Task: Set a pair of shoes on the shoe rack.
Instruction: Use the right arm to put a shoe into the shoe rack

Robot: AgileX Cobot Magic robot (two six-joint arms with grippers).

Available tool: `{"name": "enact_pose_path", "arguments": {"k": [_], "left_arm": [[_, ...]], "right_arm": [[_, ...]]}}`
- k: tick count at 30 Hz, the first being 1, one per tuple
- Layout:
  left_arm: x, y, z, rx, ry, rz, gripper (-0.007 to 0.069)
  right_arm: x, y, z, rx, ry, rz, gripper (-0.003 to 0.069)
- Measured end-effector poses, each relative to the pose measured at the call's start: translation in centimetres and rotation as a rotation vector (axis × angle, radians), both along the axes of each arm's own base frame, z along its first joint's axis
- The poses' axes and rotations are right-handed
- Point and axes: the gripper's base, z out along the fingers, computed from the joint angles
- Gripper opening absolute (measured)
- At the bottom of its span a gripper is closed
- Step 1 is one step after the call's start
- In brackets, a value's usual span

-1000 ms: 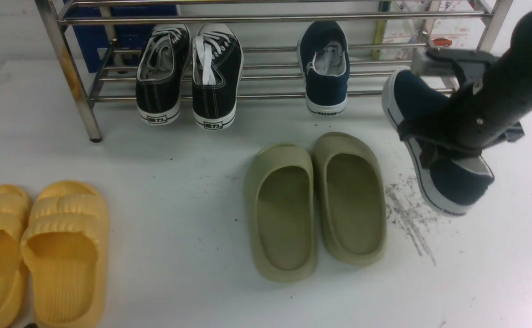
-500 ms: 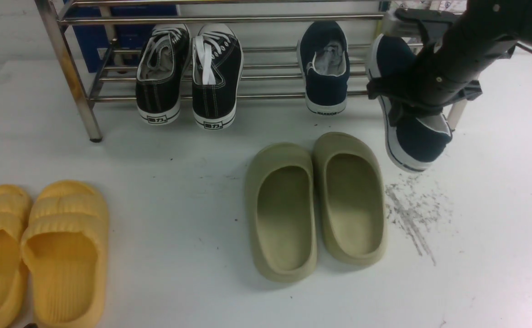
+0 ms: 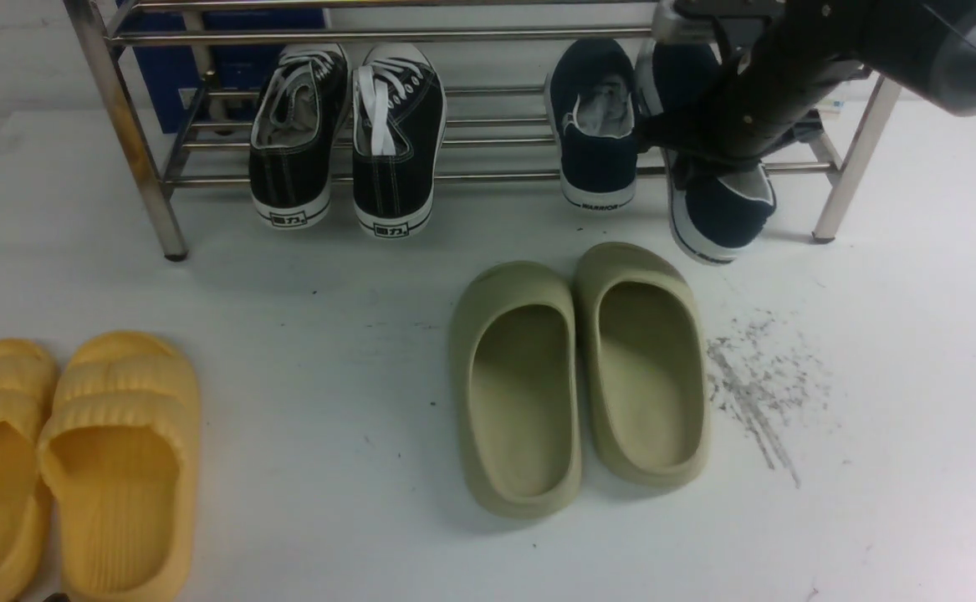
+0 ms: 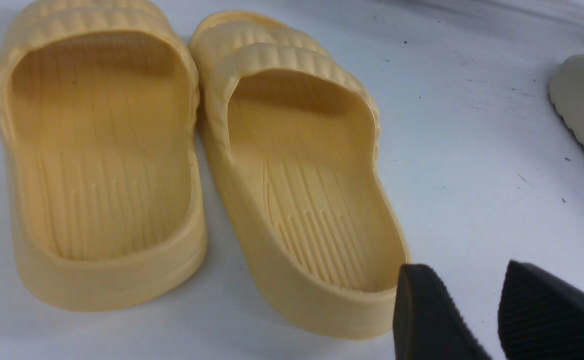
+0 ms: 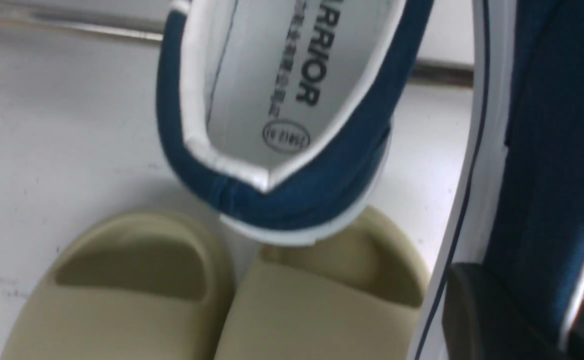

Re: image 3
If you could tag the stainless steel shoe rack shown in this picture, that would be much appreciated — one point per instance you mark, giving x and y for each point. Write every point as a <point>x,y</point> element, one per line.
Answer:
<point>103,42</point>

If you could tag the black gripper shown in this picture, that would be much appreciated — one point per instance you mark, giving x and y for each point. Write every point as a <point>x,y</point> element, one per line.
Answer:
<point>781,59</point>

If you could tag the left black canvas sneaker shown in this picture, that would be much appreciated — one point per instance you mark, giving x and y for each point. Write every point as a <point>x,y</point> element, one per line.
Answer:
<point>300,111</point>

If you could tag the right black canvas sneaker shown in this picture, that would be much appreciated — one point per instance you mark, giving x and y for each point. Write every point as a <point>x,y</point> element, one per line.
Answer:
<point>400,112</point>

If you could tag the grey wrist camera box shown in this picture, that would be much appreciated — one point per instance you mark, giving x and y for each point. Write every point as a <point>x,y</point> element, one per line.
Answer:
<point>692,22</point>

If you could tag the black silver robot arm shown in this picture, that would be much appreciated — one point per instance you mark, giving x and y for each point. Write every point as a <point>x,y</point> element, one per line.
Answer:
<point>927,46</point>

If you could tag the left olive green slipper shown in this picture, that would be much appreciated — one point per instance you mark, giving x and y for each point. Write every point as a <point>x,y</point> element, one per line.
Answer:
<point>512,367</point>

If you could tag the black canvas sneaker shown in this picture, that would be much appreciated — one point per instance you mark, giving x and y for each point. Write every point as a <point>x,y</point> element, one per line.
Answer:
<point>300,111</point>
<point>400,112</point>

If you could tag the blue box behind rack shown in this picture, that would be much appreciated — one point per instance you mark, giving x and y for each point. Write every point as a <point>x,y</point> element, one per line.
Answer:
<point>172,73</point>

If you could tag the right yellow slipper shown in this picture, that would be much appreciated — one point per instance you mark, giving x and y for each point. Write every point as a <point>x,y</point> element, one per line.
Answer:
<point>121,454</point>

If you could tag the olive green slipper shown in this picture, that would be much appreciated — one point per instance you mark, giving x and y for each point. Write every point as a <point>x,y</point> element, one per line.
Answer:
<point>645,354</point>
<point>512,367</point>

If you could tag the right olive green slipper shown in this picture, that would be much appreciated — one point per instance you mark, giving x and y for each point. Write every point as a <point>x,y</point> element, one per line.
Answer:
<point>645,354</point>

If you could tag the navy slip-on shoe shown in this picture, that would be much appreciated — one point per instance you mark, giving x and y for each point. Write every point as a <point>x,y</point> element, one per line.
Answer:
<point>590,101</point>
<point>714,218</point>

